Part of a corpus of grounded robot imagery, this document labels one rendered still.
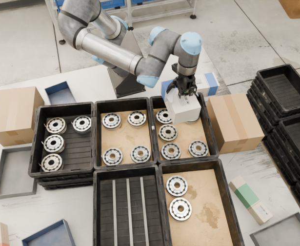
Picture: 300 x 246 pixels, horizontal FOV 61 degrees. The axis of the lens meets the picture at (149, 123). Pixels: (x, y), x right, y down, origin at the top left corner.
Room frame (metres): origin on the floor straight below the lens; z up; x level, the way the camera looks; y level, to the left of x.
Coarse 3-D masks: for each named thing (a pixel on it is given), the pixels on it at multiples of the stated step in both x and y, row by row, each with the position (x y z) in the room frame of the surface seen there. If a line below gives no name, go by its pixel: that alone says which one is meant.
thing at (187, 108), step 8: (168, 80) 0.81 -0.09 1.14; (160, 88) 0.81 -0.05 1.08; (176, 88) 0.76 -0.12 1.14; (176, 96) 0.71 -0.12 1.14; (184, 96) 0.71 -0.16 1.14; (192, 96) 0.71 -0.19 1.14; (168, 104) 0.70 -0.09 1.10; (176, 104) 0.67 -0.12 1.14; (184, 104) 0.67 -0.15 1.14; (192, 104) 0.67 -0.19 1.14; (176, 112) 0.63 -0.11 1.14; (184, 112) 0.63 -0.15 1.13; (192, 112) 0.64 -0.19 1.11; (176, 120) 0.62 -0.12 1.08; (184, 120) 0.63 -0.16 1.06
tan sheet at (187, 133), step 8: (200, 120) 0.78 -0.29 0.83; (184, 128) 0.73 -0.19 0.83; (192, 128) 0.73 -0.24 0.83; (200, 128) 0.73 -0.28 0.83; (184, 136) 0.68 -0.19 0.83; (192, 136) 0.68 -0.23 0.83; (200, 136) 0.68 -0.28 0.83; (160, 144) 0.63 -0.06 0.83; (184, 144) 0.63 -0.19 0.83; (184, 152) 0.58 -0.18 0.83; (208, 152) 0.58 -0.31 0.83
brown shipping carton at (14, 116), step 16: (0, 96) 0.93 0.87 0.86; (16, 96) 0.93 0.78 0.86; (32, 96) 0.93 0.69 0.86; (0, 112) 0.82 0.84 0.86; (16, 112) 0.82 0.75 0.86; (32, 112) 0.82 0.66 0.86; (0, 128) 0.71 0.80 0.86; (16, 128) 0.71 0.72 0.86; (32, 128) 0.72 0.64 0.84; (16, 144) 0.69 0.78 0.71
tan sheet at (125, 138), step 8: (120, 112) 0.84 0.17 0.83; (128, 112) 0.84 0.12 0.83; (144, 112) 0.84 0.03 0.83; (104, 128) 0.73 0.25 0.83; (120, 128) 0.73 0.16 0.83; (128, 128) 0.73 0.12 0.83; (144, 128) 0.73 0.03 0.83; (104, 136) 0.68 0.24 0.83; (112, 136) 0.68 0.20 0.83; (120, 136) 0.68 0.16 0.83; (128, 136) 0.68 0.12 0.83; (136, 136) 0.68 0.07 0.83; (144, 136) 0.68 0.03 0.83; (104, 144) 0.63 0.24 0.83; (112, 144) 0.63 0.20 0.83; (120, 144) 0.63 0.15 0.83; (128, 144) 0.63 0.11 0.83; (136, 144) 0.63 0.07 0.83; (144, 144) 0.63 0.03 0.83; (128, 152) 0.58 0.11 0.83; (128, 160) 0.54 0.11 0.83; (152, 160) 0.54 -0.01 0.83
